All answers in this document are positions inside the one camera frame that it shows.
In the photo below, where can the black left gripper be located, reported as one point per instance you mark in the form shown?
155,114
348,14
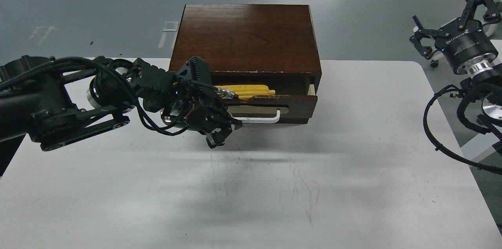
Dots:
187,97

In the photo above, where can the wooden drawer with white handle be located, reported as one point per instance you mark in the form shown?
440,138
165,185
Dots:
290,105

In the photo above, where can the dark wooden cabinet box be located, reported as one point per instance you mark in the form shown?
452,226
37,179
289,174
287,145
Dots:
249,38

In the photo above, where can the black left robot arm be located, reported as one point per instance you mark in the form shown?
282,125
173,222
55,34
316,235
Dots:
60,101

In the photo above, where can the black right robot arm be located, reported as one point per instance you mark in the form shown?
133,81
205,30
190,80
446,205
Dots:
483,82

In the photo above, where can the yellow corn cob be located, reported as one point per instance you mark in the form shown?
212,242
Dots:
243,91

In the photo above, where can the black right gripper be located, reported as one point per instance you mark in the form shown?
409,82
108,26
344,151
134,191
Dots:
466,47

